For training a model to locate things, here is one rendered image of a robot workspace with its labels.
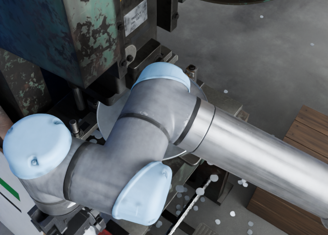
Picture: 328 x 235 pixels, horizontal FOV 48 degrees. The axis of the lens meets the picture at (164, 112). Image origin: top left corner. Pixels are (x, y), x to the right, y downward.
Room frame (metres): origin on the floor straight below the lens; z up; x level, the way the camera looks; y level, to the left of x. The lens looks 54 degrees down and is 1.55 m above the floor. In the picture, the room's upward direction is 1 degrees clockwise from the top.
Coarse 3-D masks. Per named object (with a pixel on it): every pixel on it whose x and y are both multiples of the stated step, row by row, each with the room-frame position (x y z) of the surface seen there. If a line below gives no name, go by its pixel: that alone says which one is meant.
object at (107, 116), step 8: (192, 80) 0.66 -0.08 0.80; (192, 88) 0.64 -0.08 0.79; (200, 88) 0.64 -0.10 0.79; (128, 96) 0.61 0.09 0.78; (200, 96) 0.61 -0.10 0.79; (120, 104) 0.58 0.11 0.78; (104, 112) 0.56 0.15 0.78; (112, 112) 0.56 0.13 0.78; (120, 112) 0.56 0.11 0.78; (104, 120) 0.53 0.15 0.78; (112, 120) 0.53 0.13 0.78; (104, 128) 0.51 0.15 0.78; (104, 136) 0.49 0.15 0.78; (168, 144) 0.47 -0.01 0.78; (168, 152) 0.44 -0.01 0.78; (176, 152) 0.44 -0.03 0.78; (184, 152) 0.44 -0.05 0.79
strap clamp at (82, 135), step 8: (72, 120) 0.51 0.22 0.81; (88, 120) 0.55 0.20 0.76; (96, 120) 0.55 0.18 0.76; (72, 128) 0.50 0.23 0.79; (80, 128) 0.53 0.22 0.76; (88, 128) 0.53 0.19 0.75; (96, 128) 0.54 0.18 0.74; (72, 136) 0.50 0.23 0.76; (80, 136) 0.50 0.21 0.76; (88, 136) 0.51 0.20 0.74
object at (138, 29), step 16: (128, 0) 0.58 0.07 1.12; (144, 0) 0.61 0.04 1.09; (128, 16) 0.57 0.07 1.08; (144, 16) 0.61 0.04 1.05; (128, 32) 0.57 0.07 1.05; (144, 32) 0.61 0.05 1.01; (128, 48) 0.55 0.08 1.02; (144, 48) 0.60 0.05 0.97; (160, 48) 0.61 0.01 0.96; (128, 64) 0.55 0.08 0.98; (144, 64) 0.56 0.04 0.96; (96, 80) 0.57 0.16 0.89; (112, 80) 0.54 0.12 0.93; (128, 80) 0.54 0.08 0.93
